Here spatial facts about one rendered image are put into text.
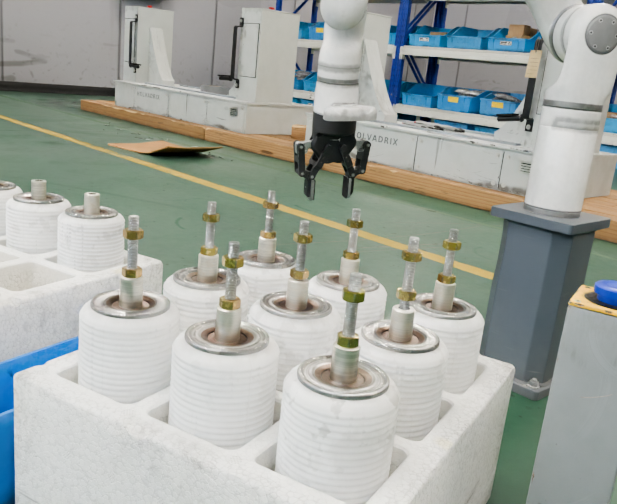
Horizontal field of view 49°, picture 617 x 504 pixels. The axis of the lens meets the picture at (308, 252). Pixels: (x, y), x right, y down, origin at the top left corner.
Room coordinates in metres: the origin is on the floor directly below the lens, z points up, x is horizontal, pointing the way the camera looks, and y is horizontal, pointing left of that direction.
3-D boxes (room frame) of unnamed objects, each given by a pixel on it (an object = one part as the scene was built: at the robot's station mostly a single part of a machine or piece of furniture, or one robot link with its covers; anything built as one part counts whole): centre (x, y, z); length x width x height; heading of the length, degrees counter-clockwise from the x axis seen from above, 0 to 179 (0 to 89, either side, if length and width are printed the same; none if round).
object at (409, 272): (0.61, -0.10, 0.31); 0.01 x 0.01 x 0.08
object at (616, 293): (0.59, -0.28, 0.32); 0.04 x 0.04 x 0.02
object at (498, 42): (6.05, -1.61, 0.90); 0.50 x 0.38 x 0.21; 135
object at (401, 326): (0.61, -0.10, 0.26); 0.02 x 0.02 x 0.03
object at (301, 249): (0.67, 0.01, 0.30); 0.01 x 0.01 x 0.08
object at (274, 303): (0.67, 0.01, 0.25); 0.08 x 0.08 x 0.01
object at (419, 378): (0.61, -0.10, 0.16); 0.10 x 0.10 x 0.18
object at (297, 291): (0.67, 0.01, 0.26); 0.02 x 0.02 x 0.03
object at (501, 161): (3.36, -0.62, 0.45); 1.45 x 0.57 x 0.74; 45
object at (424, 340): (0.61, -0.10, 0.25); 0.08 x 0.08 x 0.01
